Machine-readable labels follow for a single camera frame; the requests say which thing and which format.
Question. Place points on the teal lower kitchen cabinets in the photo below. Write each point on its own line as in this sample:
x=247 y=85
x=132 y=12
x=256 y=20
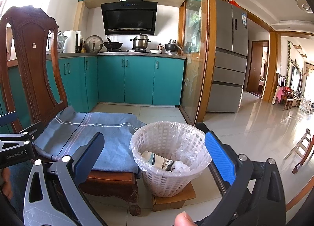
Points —
x=145 y=78

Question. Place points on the small wooden stool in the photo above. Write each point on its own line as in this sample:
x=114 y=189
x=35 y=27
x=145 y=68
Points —
x=174 y=202

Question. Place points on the person's right hand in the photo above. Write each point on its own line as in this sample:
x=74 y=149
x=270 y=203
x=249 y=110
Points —
x=183 y=219

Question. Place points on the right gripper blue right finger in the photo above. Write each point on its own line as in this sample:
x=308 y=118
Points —
x=222 y=161

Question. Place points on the grey refrigerator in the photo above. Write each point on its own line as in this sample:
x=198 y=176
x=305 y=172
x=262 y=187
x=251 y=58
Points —
x=230 y=59

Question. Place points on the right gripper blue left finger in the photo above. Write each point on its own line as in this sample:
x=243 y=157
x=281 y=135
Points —
x=85 y=157

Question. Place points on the wooden glass sliding door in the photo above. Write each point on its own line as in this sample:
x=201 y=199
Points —
x=197 y=36

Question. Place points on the white dish rack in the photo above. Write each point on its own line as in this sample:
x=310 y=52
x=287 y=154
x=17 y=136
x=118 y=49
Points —
x=60 y=42

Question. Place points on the white plastic bag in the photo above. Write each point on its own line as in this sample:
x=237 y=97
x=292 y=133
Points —
x=179 y=167

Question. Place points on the striped paper cup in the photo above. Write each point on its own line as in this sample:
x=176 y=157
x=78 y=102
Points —
x=153 y=159

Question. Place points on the white lattice trash basket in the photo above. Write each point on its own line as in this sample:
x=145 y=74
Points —
x=175 y=141

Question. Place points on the white kettle appliance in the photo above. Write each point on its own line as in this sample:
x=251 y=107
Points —
x=72 y=42

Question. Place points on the black wok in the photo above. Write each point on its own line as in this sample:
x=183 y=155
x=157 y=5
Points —
x=112 y=45

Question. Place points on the white blue ointment box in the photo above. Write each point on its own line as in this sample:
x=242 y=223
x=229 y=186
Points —
x=167 y=164

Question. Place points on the black kettle pot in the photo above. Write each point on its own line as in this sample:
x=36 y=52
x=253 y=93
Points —
x=172 y=46

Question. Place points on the black range hood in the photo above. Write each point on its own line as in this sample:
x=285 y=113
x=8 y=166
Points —
x=129 y=17

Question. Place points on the round pot lid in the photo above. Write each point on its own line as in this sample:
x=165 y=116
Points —
x=93 y=44

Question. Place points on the person's left hand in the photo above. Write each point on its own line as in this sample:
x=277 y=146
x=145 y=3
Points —
x=6 y=186

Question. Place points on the carved wooden chair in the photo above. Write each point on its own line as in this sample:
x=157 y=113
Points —
x=31 y=27

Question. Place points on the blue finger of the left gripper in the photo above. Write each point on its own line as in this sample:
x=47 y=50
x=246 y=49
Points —
x=8 y=118

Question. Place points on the white bowl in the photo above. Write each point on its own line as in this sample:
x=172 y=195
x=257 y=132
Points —
x=155 y=51

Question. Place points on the steel stock pot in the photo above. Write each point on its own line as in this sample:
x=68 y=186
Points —
x=140 y=42

